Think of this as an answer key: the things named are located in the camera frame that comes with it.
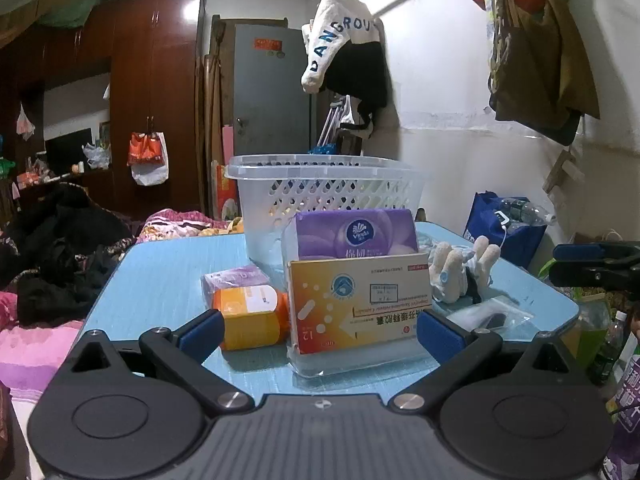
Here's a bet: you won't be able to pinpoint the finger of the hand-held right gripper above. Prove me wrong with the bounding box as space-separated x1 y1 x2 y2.
552 242 640 262
548 259 640 292

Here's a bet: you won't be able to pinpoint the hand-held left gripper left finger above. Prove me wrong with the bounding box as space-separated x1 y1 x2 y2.
67 309 256 417

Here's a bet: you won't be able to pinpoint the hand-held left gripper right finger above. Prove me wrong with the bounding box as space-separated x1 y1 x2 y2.
390 310 576 417

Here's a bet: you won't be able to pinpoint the orange bottle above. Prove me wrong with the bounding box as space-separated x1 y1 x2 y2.
211 285 291 352

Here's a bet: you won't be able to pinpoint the orange and white medicine box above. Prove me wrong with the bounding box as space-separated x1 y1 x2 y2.
289 252 434 357

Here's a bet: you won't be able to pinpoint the purple tissue pack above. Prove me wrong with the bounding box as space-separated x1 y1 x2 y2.
294 208 420 262

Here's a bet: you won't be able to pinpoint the white plastic basket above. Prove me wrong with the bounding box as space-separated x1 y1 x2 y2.
224 154 426 273

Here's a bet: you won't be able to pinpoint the clear zip bag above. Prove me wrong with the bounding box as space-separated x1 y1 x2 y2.
444 296 535 334

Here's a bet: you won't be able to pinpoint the small purple tissue packet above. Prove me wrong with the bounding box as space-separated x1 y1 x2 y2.
201 265 272 306

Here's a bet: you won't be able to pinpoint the clear plastic water bottle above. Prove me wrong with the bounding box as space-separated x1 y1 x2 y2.
500 198 557 227

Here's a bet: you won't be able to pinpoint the white plush toy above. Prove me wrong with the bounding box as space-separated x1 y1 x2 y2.
429 236 501 306

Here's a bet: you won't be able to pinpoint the green plastic bottle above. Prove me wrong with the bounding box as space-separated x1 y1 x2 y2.
587 310 629 387

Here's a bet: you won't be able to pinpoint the clear plastic box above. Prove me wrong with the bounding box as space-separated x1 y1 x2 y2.
280 222 442 379

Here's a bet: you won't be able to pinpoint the blue shopping bag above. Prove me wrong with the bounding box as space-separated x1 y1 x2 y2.
463 191 549 269

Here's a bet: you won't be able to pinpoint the dark hanging bag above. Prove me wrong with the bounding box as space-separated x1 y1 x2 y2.
494 104 584 146

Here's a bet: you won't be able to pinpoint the red printed bag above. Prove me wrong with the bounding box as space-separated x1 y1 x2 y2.
215 160 241 221

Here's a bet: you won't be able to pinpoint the purple printed packet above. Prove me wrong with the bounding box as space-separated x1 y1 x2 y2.
601 354 640 480

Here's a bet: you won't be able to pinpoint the pile of black clothes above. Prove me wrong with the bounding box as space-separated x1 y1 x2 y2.
0 182 137 322

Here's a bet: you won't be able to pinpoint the pink floral blanket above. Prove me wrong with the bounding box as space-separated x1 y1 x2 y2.
0 290 86 397

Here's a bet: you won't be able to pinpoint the orange plastic bag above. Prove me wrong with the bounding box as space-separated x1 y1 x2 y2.
127 131 167 167

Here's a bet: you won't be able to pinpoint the olive hanging bag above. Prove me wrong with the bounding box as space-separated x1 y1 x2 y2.
487 0 601 122

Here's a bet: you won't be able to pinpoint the crumpled white plastic bag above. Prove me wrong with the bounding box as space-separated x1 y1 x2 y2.
82 142 112 170

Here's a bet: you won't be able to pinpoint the wooden planks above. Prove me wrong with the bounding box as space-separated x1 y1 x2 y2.
195 15 236 221

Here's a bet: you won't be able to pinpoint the black television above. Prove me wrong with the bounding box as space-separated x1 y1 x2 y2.
44 128 94 176

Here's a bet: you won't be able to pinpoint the grey door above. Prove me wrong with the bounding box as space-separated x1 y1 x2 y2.
232 22 317 162

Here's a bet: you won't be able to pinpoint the pink white hanging bag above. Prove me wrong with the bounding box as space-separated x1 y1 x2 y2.
16 104 36 141

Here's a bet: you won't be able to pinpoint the black garment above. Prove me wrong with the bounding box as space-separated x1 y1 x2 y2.
320 40 391 109

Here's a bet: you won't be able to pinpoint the dark wooden wardrobe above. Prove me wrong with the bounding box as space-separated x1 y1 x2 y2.
0 0 206 222

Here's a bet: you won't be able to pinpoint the white lettered cloth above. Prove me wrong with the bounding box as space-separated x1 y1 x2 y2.
301 0 385 94

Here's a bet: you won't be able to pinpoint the green cloth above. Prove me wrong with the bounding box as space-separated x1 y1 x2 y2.
39 0 107 29

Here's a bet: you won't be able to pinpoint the wooden wall rack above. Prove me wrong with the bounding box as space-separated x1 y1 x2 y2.
544 147 586 196

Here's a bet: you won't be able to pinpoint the metal folding frame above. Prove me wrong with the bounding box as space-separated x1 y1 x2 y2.
315 94 352 154

